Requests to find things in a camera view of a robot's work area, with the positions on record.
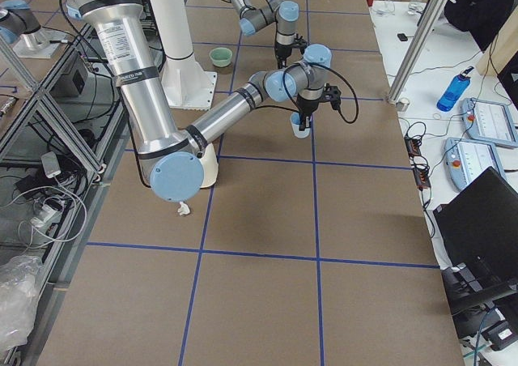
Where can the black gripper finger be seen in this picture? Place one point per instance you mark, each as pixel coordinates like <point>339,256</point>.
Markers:
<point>305,122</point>
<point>281,62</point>

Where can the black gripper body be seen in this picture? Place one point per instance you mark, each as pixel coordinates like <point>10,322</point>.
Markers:
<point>282,50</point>
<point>306,107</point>

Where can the light blue cup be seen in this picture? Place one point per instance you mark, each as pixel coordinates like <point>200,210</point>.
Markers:
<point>298,127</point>

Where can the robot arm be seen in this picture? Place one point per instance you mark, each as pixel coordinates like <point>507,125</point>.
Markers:
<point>284,14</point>
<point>171,108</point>

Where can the green bowl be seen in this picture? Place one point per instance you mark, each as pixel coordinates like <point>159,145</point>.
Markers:
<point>221,57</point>

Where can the blue water bottle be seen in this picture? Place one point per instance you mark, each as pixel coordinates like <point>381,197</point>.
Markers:
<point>454,90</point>

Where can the teach pendant near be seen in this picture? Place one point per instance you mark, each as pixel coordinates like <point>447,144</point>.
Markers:
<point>466,159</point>

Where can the teach pendant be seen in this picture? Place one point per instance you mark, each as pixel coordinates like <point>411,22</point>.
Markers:
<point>489,121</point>
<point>466,159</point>

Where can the white power plug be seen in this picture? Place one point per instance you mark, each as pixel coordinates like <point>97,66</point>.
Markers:
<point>183,209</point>

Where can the teach pendant far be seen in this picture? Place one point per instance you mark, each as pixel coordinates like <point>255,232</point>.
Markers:
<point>489,121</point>

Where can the person in black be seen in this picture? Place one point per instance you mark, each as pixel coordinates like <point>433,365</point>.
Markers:
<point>481,18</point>

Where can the black laptop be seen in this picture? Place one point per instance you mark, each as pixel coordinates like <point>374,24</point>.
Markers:
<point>479,229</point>

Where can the plastic bag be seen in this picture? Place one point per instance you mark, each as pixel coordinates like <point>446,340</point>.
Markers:
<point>19,299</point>

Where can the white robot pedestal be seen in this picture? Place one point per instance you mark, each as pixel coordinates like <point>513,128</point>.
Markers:
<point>186,84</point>

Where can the aluminium frame post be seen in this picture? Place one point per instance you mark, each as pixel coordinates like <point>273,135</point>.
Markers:
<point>431,15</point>

